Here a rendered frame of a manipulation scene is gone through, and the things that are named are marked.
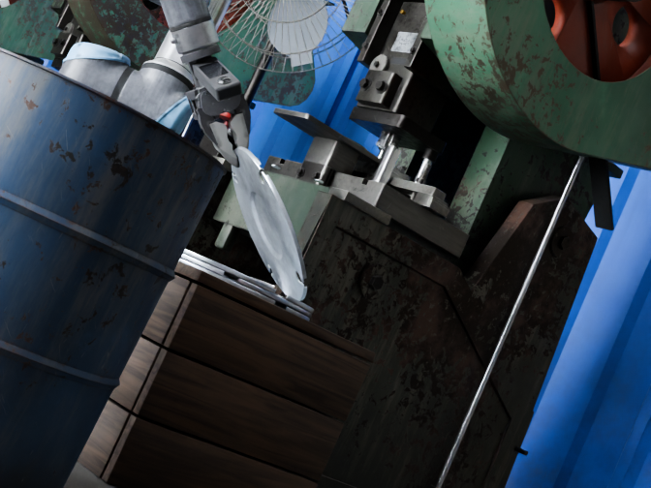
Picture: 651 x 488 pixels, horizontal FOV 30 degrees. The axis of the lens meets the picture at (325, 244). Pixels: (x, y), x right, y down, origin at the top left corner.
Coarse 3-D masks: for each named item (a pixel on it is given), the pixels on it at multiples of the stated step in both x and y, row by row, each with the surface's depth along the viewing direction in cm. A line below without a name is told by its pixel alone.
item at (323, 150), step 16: (288, 112) 272; (304, 128) 279; (320, 128) 270; (320, 144) 279; (336, 144) 276; (352, 144) 275; (304, 160) 281; (320, 160) 277; (336, 160) 276; (352, 160) 278; (368, 160) 282; (304, 176) 279; (320, 176) 275
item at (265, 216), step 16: (240, 160) 211; (256, 160) 203; (240, 176) 216; (256, 176) 206; (240, 192) 220; (256, 192) 210; (272, 192) 200; (240, 208) 226; (256, 208) 217; (272, 208) 204; (256, 224) 219; (272, 224) 210; (288, 224) 199; (256, 240) 224; (272, 240) 215; (288, 240) 203; (272, 256) 217; (288, 256) 207; (272, 272) 222; (288, 272) 211; (304, 272) 203; (288, 288) 216; (304, 288) 206
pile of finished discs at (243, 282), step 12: (192, 252) 200; (192, 264) 199; (204, 264) 198; (216, 264) 198; (216, 276) 198; (228, 276) 206; (240, 276) 198; (240, 288) 198; (252, 288) 198; (264, 288) 199; (276, 300) 200; (288, 300) 202; (300, 312) 205; (312, 312) 210
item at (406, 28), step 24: (408, 24) 289; (384, 48) 292; (408, 48) 285; (384, 72) 284; (408, 72) 282; (360, 96) 286; (384, 96) 281; (408, 96) 282; (432, 96) 286; (432, 120) 287
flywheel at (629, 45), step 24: (552, 0) 262; (576, 0) 262; (600, 0) 263; (624, 0) 257; (648, 0) 276; (576, 24) 264; (600, 24) 268; (648, 24) 278; (576, 48) 265; (600, 48) 270; (624, 48) 275; (648, 48) 280; (600, 72) 271; (624, 72) 276
